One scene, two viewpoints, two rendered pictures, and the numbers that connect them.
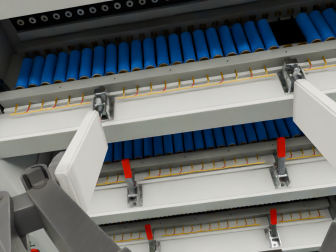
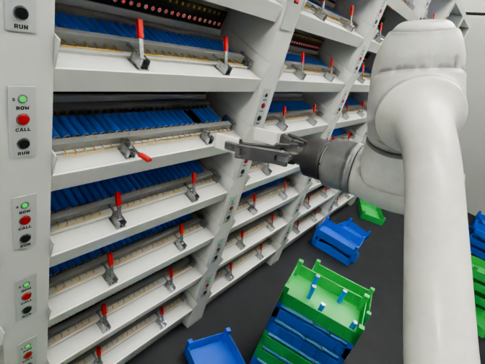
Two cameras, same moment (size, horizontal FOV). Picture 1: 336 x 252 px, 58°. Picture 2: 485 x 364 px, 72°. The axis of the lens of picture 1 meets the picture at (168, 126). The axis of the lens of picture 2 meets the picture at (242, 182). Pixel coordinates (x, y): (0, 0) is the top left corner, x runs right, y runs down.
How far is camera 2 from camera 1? 0.62 m
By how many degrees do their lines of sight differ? 54
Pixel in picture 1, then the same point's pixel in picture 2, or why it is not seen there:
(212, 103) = (180, 149)
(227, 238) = (154, 254)
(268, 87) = (198, 141)
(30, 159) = not seen: hidden behind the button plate
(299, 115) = (256, 136)
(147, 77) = (146, 133)
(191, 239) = (132, 262)
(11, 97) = (63, 143)
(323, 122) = (268, 134)
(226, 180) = (166, 203)
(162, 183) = (130, 211)
